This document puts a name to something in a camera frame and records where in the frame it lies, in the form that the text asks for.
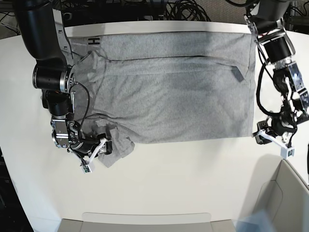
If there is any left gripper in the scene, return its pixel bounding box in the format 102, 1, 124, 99
252, 117, 297, 147

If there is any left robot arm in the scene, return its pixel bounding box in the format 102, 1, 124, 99
244, 0, 309, 138

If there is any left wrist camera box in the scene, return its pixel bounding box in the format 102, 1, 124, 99
281, 146, 295, 160

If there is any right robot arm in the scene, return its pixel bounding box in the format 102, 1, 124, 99
13, 0, 112, 173

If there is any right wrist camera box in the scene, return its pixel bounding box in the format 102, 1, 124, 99
80, 163, 95, 174

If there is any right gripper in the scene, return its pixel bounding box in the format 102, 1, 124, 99
67, 133, 112, 165

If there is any grey T-shirt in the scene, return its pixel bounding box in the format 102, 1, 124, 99
70, 31, 255, 167

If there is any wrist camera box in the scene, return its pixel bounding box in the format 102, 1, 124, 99
281, 146, 295, 160
80, 163, 95, 174

